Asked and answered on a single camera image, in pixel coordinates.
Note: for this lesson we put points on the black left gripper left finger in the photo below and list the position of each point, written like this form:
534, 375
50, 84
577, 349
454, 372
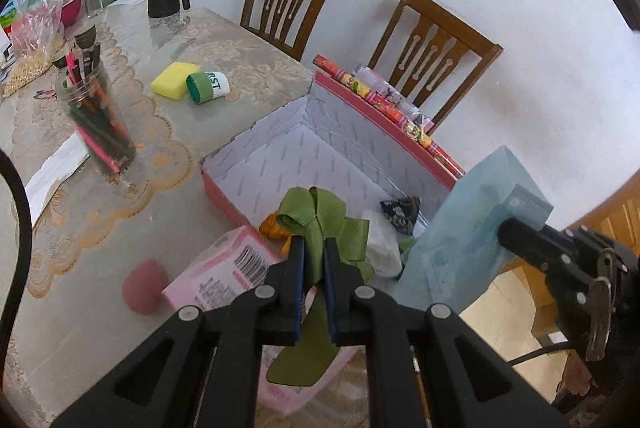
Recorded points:
282, 322

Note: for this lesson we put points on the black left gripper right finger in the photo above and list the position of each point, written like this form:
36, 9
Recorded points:
339, 281

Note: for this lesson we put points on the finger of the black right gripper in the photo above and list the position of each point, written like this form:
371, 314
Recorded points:
531, 245

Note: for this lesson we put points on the green ribbon bow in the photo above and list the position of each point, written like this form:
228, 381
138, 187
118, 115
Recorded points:
317, 214

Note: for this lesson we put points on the pink tissue pack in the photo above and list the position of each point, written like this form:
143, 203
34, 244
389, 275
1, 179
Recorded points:
228, 287

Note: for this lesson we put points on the black patterned triangle pouch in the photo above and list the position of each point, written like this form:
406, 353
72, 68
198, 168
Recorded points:
402, 213

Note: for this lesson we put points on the pink sponge ball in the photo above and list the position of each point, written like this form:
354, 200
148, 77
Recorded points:
143, 288

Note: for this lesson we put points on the red cardboard box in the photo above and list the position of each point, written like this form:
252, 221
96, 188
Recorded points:
327, 138

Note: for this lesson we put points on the lace table runner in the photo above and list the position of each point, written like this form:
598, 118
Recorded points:
85, 208

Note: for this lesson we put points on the colourful wrapping paper roll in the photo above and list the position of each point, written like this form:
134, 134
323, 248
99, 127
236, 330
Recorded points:
383, 105

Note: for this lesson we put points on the near wooden chair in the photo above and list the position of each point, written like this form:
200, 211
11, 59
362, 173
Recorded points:
433, 50

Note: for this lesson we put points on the yellow sponge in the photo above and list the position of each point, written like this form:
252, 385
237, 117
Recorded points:
171, 82

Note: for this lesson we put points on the folded white paper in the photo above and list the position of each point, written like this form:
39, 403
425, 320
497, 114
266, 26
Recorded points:
65, 161

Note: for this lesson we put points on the clear jar of pencils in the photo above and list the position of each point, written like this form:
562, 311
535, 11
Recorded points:
84, 90

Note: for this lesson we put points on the plastic bag of beans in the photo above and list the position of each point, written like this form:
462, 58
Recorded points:
35, 30

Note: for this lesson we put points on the colourful snack package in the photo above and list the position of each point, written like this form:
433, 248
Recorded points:
7, 17

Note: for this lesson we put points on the white drawstring pouch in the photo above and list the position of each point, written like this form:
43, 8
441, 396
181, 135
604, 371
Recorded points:
382, 251

